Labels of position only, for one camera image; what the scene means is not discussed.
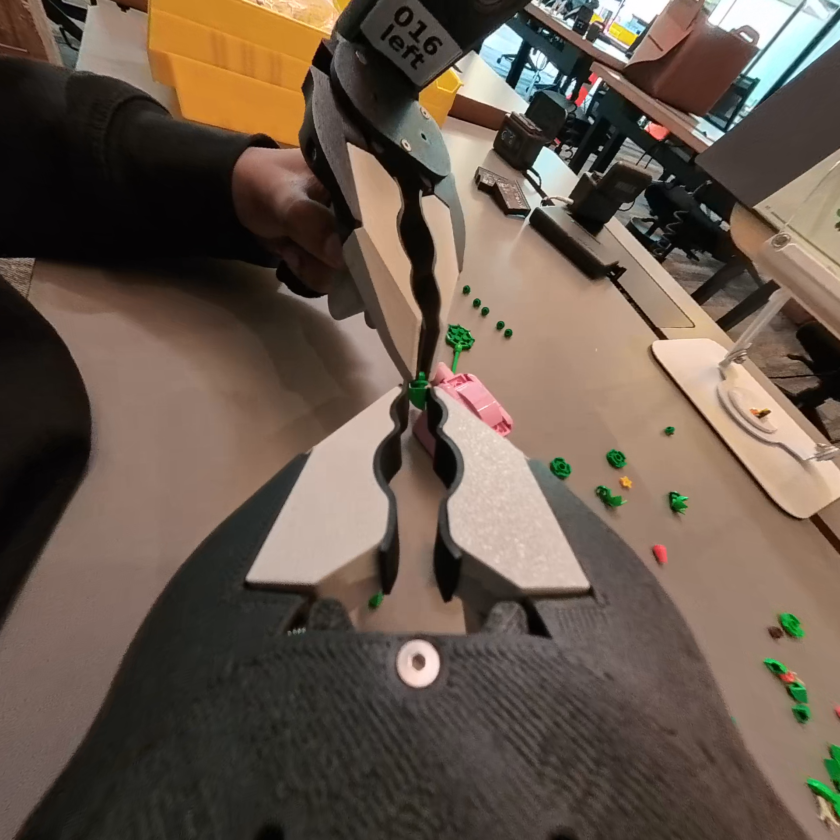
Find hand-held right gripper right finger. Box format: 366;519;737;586
427;387;593;635

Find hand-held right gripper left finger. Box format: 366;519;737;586
245;386;408;632

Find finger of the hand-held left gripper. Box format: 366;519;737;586
341;142;426;383
417;174;468;382

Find person's left forearm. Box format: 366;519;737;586
0;56;280;263

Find person's left hand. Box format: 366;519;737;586
231;147;347;293

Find green stem with web disc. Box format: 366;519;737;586
445;323;475;376

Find black box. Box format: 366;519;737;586
492;110;550;173
567;161;655;235

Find scattered small toy pieces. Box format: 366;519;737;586
550;425;840;821

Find black long case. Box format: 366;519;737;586
528;205;622;281

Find pink brick-built toy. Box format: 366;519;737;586
413;363;515;457

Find yellow storage bin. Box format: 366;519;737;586
146;0;463;149

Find black office chair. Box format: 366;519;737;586
626;178;731;262

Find wooden desk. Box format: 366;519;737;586
525;0;726;158

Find white book stand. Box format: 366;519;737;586
651;203;840;519

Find brown leather bag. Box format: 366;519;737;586
623;0;762;99

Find black display board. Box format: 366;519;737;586
696;62;840;208

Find open instruction booklet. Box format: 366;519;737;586
755;150;840;263

